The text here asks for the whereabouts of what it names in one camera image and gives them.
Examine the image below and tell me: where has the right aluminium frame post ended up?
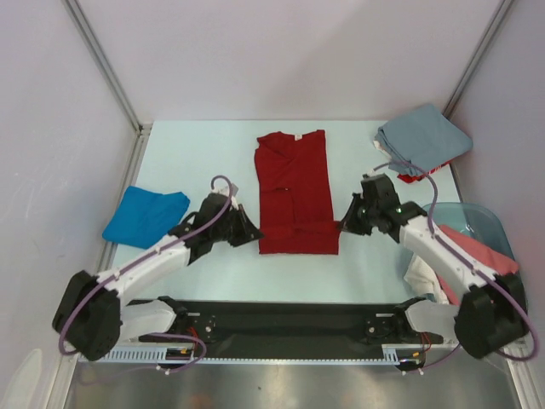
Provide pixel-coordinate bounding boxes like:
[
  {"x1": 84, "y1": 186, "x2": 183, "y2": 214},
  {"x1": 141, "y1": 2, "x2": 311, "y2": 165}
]
[{"x1": 442, "y1": 0, "x2": 517, "y2": 118}]

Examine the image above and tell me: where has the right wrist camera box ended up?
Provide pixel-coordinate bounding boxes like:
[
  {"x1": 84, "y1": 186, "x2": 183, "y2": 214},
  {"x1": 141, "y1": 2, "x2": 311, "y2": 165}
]
[{"x1": 363, "y1": 166, "x2": 382, "y2": 179}]

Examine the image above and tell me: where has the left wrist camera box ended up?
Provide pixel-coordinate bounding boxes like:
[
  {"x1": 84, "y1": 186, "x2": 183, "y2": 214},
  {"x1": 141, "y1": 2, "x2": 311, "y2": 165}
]
[{"x1": 212, "y1": 183, "x2": 239, "y2": 210}]

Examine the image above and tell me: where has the translucent blue plastic basin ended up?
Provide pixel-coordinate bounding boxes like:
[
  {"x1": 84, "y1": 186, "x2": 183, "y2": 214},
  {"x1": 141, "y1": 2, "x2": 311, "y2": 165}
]
[{"x1": 424, "y1": 202, "x2": 514, "y2": 305}]

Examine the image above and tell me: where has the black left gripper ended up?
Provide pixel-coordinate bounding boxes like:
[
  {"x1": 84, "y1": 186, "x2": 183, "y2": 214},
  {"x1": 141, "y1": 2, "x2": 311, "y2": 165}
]
[{"x1": 210, "y1": 204, "x2": 263, "y2": 247}]

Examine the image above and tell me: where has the white slotted cable duct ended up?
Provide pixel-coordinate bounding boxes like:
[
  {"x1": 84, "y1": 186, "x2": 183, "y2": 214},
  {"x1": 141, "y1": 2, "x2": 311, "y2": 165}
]
[{"x1": 99, "y1": 344, "x2": 424, "y2": 366}]

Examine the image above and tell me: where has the pink t shirt in basin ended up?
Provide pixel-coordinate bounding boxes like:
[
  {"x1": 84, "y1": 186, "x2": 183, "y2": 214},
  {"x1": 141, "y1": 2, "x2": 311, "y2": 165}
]
[{"x1": 436, "y1": 224, "x2": 520, "y2": 306}]

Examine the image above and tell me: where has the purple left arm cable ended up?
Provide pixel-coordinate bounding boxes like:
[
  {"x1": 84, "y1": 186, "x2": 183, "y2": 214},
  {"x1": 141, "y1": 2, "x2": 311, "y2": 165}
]
[{"x1": 57, "y1": 175, "x2": 235, "y2": 376}]

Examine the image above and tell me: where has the aluminium frame post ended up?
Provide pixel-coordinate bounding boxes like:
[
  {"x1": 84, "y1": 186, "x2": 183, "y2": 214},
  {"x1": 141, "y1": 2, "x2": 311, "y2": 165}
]
[
  {"x1": 442, "y1": 0, "x2": 517, "y2": 118},
  {"x1": 60, "y1": 0, "x2": 144, "y2": 133}
]

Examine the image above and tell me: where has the folded grey-blue t shirt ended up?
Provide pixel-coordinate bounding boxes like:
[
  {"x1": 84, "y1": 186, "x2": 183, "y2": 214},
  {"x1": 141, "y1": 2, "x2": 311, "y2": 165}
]
[{"x1": 374, "y1": 104, "x2": 473, "y2": 174}]

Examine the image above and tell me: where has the folded white t shirt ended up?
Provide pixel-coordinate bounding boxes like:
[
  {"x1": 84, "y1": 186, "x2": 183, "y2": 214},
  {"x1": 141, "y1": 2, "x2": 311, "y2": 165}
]
[{"x1": 373, "y1": 140, "x2": 391, "y2": 158}]

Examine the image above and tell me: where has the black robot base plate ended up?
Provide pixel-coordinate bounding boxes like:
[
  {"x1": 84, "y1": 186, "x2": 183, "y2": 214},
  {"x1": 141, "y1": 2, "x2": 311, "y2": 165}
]
[{"x1": 127, "y1": 298, "x2": 439, "y2": 361}]

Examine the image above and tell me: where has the bright blue t shirt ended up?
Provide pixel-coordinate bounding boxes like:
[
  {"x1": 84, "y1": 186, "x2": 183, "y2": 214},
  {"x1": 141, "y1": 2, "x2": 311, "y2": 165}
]
[{"x1": 102, "y1": 186, "x2": 191, "y2": 249}]

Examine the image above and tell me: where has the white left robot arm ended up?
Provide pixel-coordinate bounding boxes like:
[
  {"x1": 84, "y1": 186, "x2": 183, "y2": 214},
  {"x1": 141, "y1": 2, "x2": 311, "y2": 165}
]
[{"x1": 52, "y1": 193, "x2": 264, "y2": 361}]

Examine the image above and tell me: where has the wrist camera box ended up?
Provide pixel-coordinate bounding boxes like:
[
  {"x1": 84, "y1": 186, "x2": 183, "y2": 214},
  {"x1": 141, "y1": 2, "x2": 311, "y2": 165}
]
[
  {"x1": 212, "y1": 183, "x2": 239, "y2": 210},
  {"x1": 363, "y1": 166, "x2": 382, "y2": 179}
]

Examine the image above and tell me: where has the left aluminium frame post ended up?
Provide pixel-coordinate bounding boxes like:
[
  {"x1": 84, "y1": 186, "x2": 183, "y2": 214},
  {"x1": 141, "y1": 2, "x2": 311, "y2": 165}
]
[{"x1": 60, "y1": 0, "x2": 144, "y2": 133}]

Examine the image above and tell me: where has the folded red printed t shirt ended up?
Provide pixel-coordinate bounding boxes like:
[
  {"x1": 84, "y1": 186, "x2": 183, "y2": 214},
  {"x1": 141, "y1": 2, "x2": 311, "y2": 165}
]
[{"x1": 397, "y1": 161, "x2": 451, "y2": 184}]

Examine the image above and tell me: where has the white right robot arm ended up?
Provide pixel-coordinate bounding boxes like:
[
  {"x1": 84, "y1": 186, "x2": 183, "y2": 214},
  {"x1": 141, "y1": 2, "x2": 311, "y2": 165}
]
[{"x1": 339, "y1": 174, "x2": 534, "y2": 359}]

